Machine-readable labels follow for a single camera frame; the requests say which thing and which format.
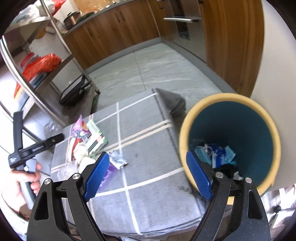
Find white tissue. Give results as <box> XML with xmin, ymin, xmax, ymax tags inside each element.
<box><xmin>74</xmin><ymin>145</ymin><xmax>97</xmax><ymax>164</ymax></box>

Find red plastic bag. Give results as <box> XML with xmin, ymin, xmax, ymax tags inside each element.
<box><xmin>22</xmin><ymin>53</ymin><xmax>62</xmax><ymax>80</ymax></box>

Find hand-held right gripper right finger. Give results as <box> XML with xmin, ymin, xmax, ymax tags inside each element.
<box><xmin>186</xmin><ymin>150</ymin><xmax>271</xmax><ymax>241</ymax></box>

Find purple wrapper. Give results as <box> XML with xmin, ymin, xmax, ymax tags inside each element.
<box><xmin>99</xmin><ymin>166</ymin><xmax>115</xmax><ymax>189</ymax></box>

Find blue wipes packet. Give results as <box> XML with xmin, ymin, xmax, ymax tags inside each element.
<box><xmin>208</xmin><ymin>143</ymin><xmax>226</xmax><ymax>168</ymax></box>

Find small silver torn wrapper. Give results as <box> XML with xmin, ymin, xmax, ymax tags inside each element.
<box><xmin>109</xmin><ymin>151</ymin><xmax>129</xmax><ymax>170</ymax></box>

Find black cloth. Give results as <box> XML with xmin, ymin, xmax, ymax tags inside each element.
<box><xmin>217</xmin><ymin>163</ymin><xmax>244</xmax><ymax>181</ymax></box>

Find green and white packet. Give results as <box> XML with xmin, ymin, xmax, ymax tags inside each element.
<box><xmin>86</xmin><ymin>119</ymin><xmax>109</xmax><ymax>154</ymax></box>

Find wooden kitchen cabinets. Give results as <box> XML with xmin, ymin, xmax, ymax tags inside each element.
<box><xmin>63</xmin><ymin>0</ymin><xmax>265</xmax><ymax>98</ymax></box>

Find grey checked cloth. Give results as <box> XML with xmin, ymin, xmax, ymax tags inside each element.
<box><xmin>50</xmin><ymin>88</ymin><xmax>210</xmax><ymax>235</ymax></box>

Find red lid container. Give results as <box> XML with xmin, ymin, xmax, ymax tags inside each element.
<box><xmin>20</xmin><ymin>52</ymin><xmax>38</xmax><ymax>70</ymax></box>

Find steel shelf rack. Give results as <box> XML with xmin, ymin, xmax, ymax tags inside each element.
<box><xmin>0</xmin><ymin>0</ymin><xmax>102</xmax><ymax>130</ymax></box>

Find red and white noodle cup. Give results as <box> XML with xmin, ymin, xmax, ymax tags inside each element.
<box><xmin>67</xmin><ymin>137</ymin><xmax>79</xmax><ymax>160</ymax></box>

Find white plastic bag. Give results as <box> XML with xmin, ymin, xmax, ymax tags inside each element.
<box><xmin>52</xmin><ymin>162</ymin><xmax>81</xmax><ymax>178</ymax></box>

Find person's left hand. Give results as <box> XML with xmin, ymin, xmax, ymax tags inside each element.
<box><xmin>0</xmin><ymin>162</ymin><xmax>43</xmax><ymax>214</ymax></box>

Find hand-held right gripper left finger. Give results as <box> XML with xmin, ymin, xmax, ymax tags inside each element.
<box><xmin>26</xmin><ymin>151</ymin><xmax>110</xmax><ymax>241</ymax></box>

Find clear storage box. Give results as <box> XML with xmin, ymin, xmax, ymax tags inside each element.
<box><xmin>14</xmin><ymin>72</ymin><xmax>51</xmax><ymax>107</ymax></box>

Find stainless steel oven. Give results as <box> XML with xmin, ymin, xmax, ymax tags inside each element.
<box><xmin>157</xmin><ymin>0</ymin><xmax>207</xmax><ymax>63</ymax></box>

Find orange plastic bag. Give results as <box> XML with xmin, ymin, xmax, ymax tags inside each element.
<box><xmin>45</xmin><ymin>0</ymin><xmax>66</xmax><ymax>12</ymax></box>

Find dark rice cooker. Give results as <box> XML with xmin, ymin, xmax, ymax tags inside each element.
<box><xmin>63</xmin><ymin>11</ymin><xmax>82</xmax><ymax>30</ymax></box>

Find teal bin with yellow rim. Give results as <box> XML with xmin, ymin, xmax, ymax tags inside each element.
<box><xmin>179</xmin><ymin>93</ymin><xmax>281</xmax><ymax>195</ymax></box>

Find pink wrapper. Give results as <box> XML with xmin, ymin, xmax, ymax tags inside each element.
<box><xmin>70</xmin><ymin>115</ymin><xmax>90</xmax><ymax>139</ymax></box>

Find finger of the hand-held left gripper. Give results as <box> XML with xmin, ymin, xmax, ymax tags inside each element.
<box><xmin>28</xmin><ymin>133</ymin><xmax>65</xmax><ymax>157</ymax></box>
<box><xmin>13</xmin><ymin>111</ymin><xmax>24</xmax><ymax>154</ymax></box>

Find blue face mask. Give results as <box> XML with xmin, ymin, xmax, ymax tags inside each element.
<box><xmin>195</xmin><ymin>145</ymin><xmax>237</xmax><ymax>166</ymax></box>

